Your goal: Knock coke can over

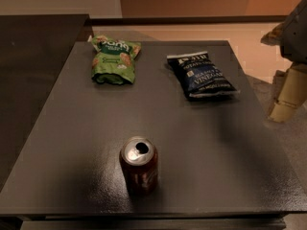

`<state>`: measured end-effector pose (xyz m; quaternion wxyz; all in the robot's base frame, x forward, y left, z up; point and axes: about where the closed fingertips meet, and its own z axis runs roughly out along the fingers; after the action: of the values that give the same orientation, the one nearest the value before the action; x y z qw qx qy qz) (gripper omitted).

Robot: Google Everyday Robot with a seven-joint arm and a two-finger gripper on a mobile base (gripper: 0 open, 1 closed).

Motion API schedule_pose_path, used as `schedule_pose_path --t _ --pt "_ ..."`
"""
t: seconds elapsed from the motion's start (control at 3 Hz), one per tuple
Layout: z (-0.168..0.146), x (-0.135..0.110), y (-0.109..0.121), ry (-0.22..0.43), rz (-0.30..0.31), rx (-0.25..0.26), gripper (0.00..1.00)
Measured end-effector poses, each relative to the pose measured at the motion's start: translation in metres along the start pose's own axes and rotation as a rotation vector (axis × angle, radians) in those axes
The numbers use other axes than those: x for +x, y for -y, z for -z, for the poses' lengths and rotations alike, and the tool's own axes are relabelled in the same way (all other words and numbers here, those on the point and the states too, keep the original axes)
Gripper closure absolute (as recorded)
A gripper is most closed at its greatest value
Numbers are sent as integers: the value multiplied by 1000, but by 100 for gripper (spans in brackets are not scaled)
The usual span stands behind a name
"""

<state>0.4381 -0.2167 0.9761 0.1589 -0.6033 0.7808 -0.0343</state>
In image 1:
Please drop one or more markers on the red coke can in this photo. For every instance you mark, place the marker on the red coke can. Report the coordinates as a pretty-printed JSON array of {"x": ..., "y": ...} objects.
[{"x": 139, "y": 162}]

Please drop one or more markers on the green snack bag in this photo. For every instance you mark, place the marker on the green snack bag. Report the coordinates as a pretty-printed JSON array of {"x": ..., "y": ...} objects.
[{"x": 114, "y": 62}]

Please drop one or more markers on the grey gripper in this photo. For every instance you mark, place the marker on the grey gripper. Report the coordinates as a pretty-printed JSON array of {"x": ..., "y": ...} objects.
[{"x": 295, "y": 37}]

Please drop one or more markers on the dark blue chip bag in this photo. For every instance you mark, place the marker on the dark blue chip bag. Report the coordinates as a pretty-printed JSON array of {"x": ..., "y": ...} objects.
[{"x": 199, "y": 77}]

